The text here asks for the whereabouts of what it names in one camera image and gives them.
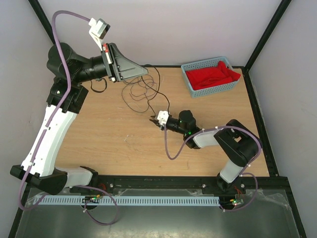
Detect light blue slotted cable duct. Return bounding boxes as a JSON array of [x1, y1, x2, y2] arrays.
[[40, 195, 219, 206]]

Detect blue perforated plastic basket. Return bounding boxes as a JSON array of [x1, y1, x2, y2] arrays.
[[181, 57, 239, 98]]

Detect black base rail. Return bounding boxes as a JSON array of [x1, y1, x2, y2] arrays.
[[69, 176, 247, 194]]

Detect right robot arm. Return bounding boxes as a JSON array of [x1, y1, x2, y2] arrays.
[[150, 110, 263, 193]]

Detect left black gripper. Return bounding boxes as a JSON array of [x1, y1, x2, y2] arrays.
[[73, 43, 149, 84]]

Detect red cloth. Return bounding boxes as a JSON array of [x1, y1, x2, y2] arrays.
[[186, 61, 241, 90]]

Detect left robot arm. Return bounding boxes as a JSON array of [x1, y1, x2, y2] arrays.
[[10, 43, 148, 195]]

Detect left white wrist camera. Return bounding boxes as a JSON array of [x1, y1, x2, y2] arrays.
[[88, 18, 110, 40]]

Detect black wires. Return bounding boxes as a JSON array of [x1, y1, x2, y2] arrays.
[[121, 74, 160, 114]]

